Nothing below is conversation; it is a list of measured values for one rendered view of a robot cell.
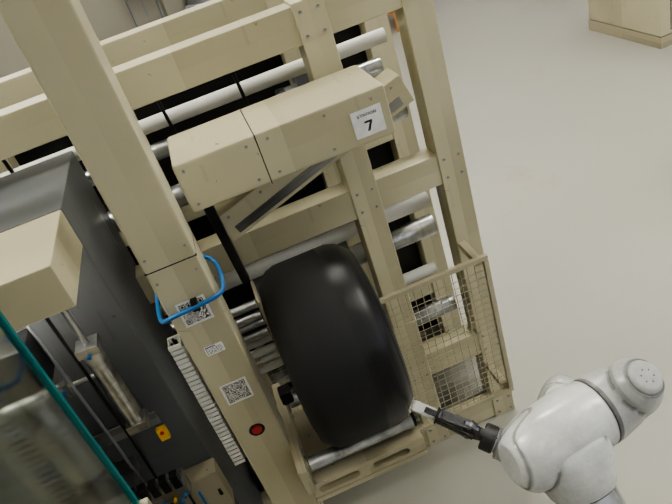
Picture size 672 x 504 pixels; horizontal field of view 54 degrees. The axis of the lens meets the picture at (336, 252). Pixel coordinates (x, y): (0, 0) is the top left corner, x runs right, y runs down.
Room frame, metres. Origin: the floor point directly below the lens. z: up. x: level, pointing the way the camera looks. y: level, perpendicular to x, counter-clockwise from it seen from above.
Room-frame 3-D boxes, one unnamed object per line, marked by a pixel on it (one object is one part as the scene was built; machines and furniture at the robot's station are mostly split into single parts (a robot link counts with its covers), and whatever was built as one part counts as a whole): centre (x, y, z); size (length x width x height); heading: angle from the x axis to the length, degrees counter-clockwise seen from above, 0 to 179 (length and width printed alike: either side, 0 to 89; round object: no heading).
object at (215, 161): (1.80, 0.04, 1.71); 0.61 x 0.25 x 0.15; 96
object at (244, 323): (1.84, 0.40, 1.05); 0.20 x 0.15 x 0.30; 96
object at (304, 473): (1.47, 0.31, 0.90); 0.40 x 0.03 x 0.10; 6
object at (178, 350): (1.40, 0.47, 1.19); 0.05 x 0.04 x 0.48; 6
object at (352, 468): (1.35, 0.12, 0.83); 0.36 x 0.09 x 0.06; 96
